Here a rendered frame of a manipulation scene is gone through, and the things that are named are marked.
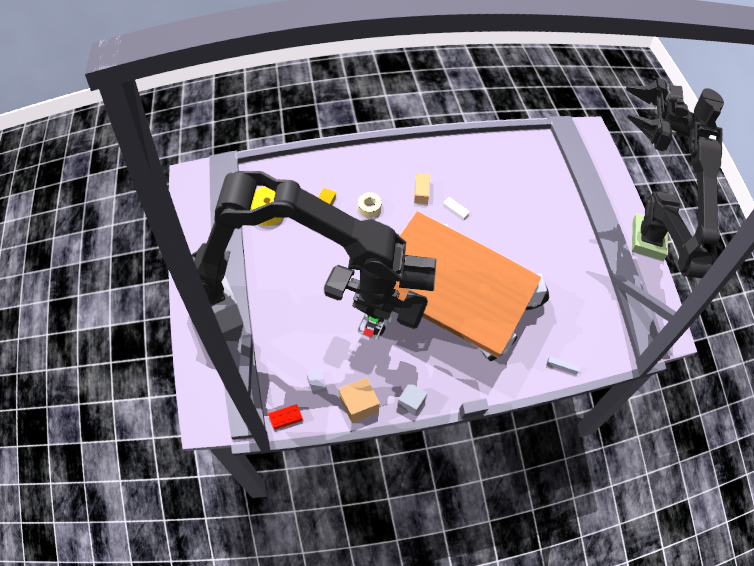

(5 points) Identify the beige roll of masking tape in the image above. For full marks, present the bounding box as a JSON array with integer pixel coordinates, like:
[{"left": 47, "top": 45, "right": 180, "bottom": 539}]
[{"left": 358, "top": 193, "right": 381, "bottom": 218}]

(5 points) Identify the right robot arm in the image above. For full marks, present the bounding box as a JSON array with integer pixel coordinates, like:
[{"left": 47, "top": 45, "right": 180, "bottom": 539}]
[{"left": 641, "top": 85, "right": 724, "bottom": 278}]

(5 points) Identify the white rectangular block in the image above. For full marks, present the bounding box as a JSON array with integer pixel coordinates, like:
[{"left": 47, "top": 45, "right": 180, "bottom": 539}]
[{"left": 443, "top": 197, "right": 470, "bottom": 220}]

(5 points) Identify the white rectangular bar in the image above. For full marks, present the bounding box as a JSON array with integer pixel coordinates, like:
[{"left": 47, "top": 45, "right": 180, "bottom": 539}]
[{"left": 546, "top": 357, "right": 580, "bottom": 375}]

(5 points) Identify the yellow short cylinder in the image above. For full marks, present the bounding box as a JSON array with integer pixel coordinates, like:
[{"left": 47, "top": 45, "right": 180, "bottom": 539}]
[{"left": 251, "top": 187, "right": 283, "bottom": 226}]

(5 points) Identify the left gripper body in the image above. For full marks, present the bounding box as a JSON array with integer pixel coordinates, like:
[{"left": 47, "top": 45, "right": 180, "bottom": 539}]
[{"left": 323, "top": 264, "right": 428, "bottom": 329}]

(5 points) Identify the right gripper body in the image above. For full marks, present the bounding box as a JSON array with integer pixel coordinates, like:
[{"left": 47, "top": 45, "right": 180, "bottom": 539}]
[{"left": 651, "top": 77, "right": 692, "bottom": 151}]

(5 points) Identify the red flat toy brick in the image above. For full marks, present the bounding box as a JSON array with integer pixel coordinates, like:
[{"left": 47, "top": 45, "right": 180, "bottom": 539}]
[{"left": 268, "top": 404, "right": 303, "bottom": 430}]

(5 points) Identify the yellow rectangular block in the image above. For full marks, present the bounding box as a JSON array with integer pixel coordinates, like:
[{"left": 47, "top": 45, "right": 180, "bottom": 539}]
[{"left": 318, "top": 188, "right": 336, "bottom": 204}]

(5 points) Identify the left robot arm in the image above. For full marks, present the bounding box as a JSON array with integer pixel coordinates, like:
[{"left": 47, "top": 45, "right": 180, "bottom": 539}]
[{"left": 192, "top": 171, "right": 436, "bottom": 306}]

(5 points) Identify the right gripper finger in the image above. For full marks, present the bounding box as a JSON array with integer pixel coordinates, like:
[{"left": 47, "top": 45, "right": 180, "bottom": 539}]
[
  {"left": 627, "top": 114, "right": 661, "bottom": 144},
  {"left": 626, "top": 80, "right": 657, "bottom": 104}
]

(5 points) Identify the dark grey metal frame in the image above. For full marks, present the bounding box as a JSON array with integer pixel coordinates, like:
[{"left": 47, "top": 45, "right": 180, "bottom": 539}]
[{"left": 85, "top": 0, "right": 754, "bottom": 451}]

